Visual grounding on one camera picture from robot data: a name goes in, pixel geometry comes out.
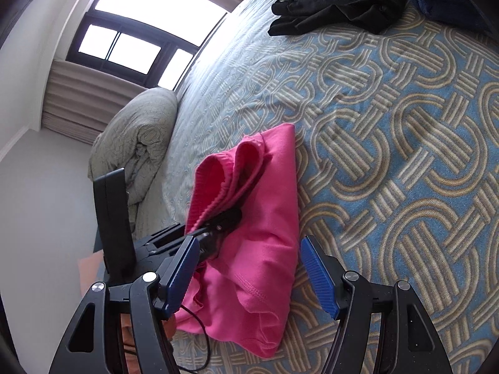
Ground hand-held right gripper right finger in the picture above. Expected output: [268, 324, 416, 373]
[299, 235, 455, 374]

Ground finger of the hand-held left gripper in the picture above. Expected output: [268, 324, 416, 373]
[186, 206, 243, 239]
[197, 231, 224, 262]

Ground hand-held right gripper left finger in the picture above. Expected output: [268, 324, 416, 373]
[49, 236, 201, 374]

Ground pink pants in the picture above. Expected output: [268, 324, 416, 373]
[173, 122, 302, 359]

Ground beige pleated blind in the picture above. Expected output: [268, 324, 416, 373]
[41, 59, 157, 147]

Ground blue beige patterned bedspread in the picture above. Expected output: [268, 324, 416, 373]
[134, 0, 499, 374]

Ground dark framed window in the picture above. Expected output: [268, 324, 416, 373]
[65, 0, 229, 91]

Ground black garment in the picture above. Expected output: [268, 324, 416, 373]
[268, 0, 409, 36]

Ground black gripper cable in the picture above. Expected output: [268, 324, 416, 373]
[176, 304, 214, 373]

